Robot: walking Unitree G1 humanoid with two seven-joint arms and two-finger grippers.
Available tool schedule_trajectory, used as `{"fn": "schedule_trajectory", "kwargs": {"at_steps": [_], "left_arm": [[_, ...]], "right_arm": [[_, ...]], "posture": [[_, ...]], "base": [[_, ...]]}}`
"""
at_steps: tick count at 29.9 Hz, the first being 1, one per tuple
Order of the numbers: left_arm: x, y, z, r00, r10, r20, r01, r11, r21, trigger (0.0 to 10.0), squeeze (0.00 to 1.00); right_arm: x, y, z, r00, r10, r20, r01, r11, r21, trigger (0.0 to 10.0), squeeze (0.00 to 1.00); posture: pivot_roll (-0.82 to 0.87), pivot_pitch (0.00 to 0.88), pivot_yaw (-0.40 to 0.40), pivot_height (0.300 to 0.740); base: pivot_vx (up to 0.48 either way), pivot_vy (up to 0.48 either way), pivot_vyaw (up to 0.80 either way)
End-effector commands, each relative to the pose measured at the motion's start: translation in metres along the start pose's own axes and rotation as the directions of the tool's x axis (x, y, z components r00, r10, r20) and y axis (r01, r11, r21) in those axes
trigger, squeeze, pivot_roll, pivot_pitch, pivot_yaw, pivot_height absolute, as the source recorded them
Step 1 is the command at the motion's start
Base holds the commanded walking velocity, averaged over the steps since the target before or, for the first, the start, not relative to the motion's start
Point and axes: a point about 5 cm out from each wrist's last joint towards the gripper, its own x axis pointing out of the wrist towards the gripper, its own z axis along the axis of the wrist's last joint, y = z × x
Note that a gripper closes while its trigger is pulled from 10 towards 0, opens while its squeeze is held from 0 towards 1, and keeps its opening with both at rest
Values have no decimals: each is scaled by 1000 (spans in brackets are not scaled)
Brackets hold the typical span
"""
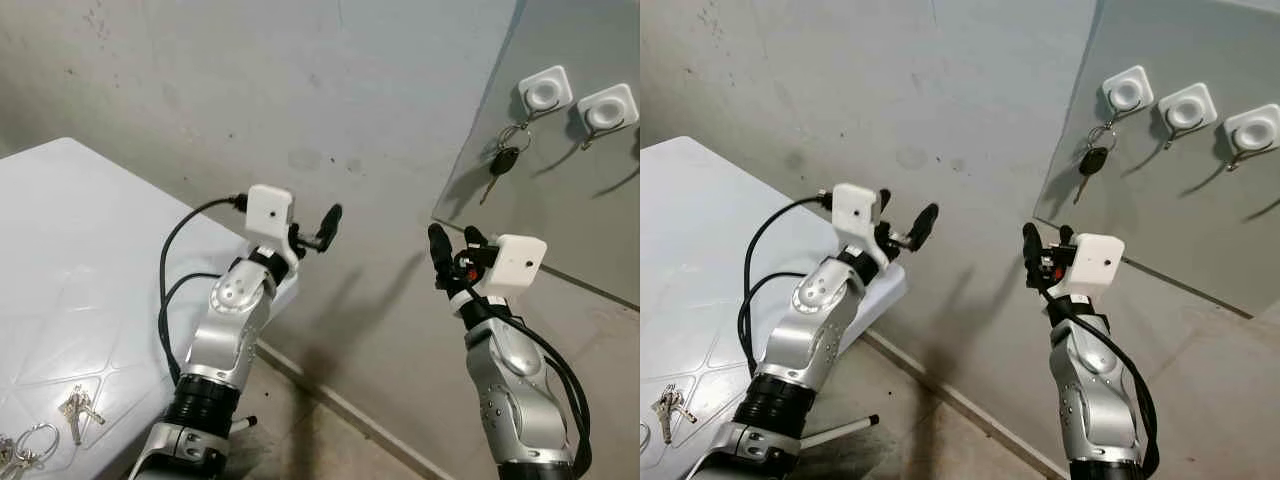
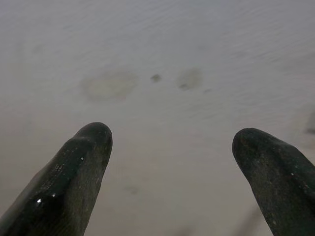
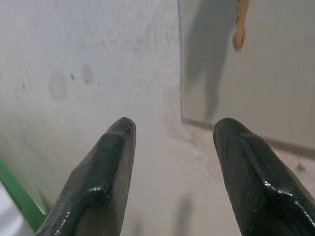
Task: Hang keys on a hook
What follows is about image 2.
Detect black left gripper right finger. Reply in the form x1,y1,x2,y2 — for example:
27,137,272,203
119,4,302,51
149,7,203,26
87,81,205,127
232,127,315,236

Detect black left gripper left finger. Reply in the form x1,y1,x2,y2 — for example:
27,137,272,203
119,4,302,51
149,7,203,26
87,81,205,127
0,121,113,236

